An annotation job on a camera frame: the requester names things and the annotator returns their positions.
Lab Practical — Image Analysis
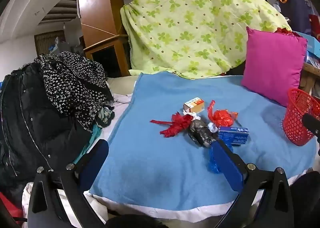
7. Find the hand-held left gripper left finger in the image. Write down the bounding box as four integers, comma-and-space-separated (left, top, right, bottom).
27, 139, 110, 228

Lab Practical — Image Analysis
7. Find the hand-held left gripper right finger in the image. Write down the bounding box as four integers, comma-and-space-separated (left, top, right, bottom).
209, 140, 295, 228

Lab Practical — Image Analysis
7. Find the teal cloth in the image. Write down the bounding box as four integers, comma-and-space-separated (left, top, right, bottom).
72, 125, 103, 166

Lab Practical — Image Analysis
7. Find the red tasselled cloth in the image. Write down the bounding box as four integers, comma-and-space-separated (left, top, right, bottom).
276, 27, 299, 37

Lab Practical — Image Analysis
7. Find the white tissue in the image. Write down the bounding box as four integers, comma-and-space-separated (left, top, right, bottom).
185, 111, 201, 121

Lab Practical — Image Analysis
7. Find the black white dotted garment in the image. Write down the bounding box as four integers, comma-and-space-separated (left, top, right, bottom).
35, 51, 114, 130

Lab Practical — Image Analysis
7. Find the grey green patterned cloth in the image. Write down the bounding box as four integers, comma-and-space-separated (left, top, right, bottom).
96, 106, 115, 128

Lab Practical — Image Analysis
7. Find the red ribbon bow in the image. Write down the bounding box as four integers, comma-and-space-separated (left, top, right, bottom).
150, 112, 194, 138

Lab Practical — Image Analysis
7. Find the navy bag with orange handles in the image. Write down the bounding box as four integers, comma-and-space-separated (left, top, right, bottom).
277, 0, 313, 34

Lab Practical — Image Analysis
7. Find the green floral quilt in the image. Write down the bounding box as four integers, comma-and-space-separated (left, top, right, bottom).
120, 0, 292, 79

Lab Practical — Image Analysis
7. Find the blue towel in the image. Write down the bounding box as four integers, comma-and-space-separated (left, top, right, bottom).
89, 71, 317, 211

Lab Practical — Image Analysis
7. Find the small orange cardboard box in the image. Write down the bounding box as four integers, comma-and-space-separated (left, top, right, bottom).
183, 97, 206, 114

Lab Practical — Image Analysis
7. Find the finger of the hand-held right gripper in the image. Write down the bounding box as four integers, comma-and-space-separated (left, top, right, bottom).
302, 113, 320, 141

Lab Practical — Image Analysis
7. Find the small blue cardboard box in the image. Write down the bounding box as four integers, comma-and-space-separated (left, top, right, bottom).
218, 126, 250, 146

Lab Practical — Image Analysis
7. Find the red plastic wrapper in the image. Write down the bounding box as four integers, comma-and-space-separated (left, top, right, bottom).
207, 100, 238, 127

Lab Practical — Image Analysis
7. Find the red gift box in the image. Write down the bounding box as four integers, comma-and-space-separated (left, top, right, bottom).
309, 14, 320, 39

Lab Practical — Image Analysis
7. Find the light blue cardboard box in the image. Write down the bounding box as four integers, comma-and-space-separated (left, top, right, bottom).
295, 31, 320, 58

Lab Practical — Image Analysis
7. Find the red plastic basket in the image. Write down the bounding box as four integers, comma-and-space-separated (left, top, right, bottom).
282, 88, 320, 146

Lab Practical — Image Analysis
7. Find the brown wooden cabinet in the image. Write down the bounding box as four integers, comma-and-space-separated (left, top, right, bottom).
77, 0, 132, 78

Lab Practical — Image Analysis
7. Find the magenta pillow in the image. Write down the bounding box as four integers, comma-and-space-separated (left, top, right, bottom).
241, 26, 308, 107

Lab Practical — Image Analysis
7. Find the black jacket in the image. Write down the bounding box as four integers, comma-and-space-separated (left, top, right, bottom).
0, 64, 98, 188

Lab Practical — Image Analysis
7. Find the red bag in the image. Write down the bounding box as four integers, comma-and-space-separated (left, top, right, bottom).
0, 192, 24, 218

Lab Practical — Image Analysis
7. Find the black foil wrapper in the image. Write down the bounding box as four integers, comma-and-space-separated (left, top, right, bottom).
188, 119, 217, 148

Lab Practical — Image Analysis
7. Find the blue plastic wrapper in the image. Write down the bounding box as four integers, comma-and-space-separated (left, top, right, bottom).
208, 143, 234, 174

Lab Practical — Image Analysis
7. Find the wooden rack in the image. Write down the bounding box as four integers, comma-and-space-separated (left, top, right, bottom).
300, 61, 320, 93

